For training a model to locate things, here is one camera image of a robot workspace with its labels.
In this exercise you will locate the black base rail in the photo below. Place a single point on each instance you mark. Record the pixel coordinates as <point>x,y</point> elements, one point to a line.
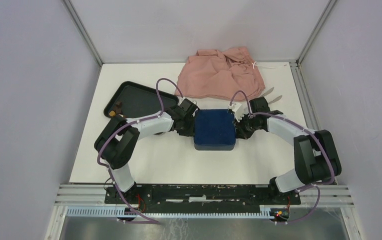
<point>201,199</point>

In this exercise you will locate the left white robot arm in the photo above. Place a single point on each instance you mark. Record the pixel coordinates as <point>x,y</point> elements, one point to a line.
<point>116,143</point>

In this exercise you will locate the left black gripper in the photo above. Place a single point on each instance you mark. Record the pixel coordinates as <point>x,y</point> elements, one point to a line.
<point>190,132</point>

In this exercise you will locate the blue chocolate box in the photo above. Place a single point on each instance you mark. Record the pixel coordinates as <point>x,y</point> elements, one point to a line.
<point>217,146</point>

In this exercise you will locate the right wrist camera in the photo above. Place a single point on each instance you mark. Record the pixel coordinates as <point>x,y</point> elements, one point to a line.
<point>238,110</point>

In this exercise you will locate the black chocolate tray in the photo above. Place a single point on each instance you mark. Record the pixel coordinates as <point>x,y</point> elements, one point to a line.
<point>133,100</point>

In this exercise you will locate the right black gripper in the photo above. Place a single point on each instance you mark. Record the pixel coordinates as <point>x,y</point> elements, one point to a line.
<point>240,132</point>

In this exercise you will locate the blue box lid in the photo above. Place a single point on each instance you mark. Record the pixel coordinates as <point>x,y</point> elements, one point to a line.
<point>214,126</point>

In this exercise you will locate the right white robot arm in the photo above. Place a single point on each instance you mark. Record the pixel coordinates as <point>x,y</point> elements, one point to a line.
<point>316,160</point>

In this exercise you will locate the pink cloth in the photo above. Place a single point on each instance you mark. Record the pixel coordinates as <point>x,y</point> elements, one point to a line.
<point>211,73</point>

